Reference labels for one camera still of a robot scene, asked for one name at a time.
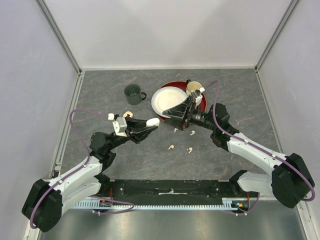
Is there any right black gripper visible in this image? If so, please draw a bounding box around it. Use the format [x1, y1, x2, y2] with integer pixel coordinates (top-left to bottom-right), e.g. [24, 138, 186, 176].
[162, 95, 217, 131]

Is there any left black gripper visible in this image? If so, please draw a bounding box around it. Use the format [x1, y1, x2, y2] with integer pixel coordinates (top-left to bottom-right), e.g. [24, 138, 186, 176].
[107, 116, 158, 151]

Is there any white earbud case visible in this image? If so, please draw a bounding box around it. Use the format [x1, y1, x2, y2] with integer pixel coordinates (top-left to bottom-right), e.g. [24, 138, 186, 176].
[145, 118, 160, 127]

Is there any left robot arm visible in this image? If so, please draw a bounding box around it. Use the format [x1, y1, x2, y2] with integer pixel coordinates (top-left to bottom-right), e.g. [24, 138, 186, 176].
[21, 116, 160, 233]

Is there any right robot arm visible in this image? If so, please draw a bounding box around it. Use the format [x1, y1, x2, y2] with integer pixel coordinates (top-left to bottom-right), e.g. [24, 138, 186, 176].
[162, 96, 316, 209]

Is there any pink earbud case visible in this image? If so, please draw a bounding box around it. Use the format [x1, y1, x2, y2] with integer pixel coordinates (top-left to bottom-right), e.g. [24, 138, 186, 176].
[123, 111, 134, 118]

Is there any white plate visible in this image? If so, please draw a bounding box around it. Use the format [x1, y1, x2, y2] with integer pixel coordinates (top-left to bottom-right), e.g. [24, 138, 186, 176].
[151, 86, 188, 118]

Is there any red round tray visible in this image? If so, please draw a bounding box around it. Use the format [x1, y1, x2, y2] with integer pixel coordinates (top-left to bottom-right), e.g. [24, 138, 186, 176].
[156, 81, 209, 121]

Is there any beige cup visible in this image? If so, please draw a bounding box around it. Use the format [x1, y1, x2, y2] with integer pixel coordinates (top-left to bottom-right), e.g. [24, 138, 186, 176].
[185, 79, 203, 106]

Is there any dark green mug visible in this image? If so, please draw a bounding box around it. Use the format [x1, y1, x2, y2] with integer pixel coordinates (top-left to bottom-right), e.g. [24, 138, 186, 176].
[124, 84, 147, 106]

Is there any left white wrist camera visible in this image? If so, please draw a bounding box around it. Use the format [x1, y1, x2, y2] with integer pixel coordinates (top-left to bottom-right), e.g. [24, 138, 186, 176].
[107, 113, 128, 137]

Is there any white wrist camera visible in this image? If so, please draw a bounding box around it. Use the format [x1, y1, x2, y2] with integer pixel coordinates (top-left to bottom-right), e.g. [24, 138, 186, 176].
[107, 113, 128, 137]
[191, 87, 205, 102]

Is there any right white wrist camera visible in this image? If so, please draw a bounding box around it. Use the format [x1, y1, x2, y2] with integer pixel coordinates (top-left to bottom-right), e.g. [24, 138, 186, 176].
[191, 87, 205, 102]

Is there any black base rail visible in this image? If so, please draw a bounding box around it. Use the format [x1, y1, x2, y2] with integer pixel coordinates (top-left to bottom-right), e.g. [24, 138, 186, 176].
[97, 179, 258, 207]

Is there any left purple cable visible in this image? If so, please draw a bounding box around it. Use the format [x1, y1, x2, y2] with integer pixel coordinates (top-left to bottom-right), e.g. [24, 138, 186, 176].
[29, 108, 136, 230]

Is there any slotted cable duct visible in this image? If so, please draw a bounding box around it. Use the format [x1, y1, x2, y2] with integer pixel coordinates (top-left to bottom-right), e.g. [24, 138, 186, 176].
[72, 198, 249, 211]

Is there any front aluminium frame rail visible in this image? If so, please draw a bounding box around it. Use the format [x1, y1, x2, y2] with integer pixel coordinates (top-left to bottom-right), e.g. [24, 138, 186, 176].
[259, 192, 288, 201]

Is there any left rear aluminium post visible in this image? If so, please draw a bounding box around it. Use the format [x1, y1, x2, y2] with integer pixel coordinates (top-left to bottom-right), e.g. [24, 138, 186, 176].
[35, 0, 82, 75]

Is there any aluminium post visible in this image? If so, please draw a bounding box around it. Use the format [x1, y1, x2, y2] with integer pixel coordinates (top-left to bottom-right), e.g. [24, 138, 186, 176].
[254, 0, 300, 73]
[35, 0, 82, 75]

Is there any right rear aluminium post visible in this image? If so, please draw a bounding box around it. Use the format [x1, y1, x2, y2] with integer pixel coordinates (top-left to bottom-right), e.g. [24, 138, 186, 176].
[254, 0, 300, 73]

